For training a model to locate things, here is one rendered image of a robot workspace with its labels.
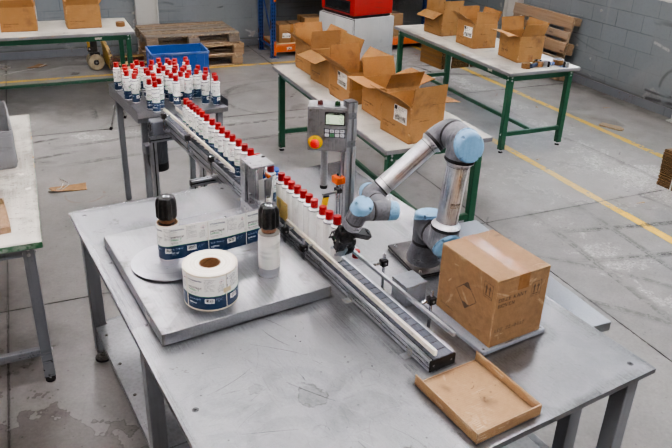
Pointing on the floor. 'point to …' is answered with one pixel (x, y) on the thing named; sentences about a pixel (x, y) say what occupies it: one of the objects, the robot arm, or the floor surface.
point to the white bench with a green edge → (25, 237)
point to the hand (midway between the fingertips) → (341, 252)
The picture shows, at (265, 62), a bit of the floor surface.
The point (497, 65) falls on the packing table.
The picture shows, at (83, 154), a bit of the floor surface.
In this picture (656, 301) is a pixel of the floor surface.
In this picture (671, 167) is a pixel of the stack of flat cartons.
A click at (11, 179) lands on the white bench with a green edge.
